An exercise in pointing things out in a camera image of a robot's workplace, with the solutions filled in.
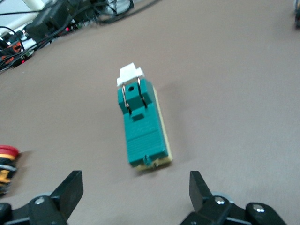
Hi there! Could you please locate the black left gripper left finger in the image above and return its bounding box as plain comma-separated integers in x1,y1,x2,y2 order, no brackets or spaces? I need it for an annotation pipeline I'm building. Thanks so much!
0,170,84,225

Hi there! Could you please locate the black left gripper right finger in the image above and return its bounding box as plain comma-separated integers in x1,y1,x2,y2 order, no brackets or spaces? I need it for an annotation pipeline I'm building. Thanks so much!
179,170,288,225

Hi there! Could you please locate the green load switch white handle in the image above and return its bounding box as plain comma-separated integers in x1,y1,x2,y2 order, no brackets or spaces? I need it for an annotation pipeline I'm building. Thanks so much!
116,61,174,173

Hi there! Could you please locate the red emergency stop orange block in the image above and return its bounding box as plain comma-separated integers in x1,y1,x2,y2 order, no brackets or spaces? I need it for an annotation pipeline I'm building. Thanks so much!
0,144,19,196

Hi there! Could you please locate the black electronics box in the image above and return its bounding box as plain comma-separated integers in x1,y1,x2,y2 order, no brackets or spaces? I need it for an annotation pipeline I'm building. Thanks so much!
23,0,72,45

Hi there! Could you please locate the black cable bundle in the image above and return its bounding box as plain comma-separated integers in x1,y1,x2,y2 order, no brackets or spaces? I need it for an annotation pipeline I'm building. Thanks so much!
0,23,71,73

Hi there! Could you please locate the black cable loop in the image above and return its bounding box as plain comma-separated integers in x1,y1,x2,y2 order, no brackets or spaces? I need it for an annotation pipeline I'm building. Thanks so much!
90,0,165,25

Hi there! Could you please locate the black selector switch orange block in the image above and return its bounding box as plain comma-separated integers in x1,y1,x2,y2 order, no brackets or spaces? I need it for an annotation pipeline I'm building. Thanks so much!
293,0,300,30

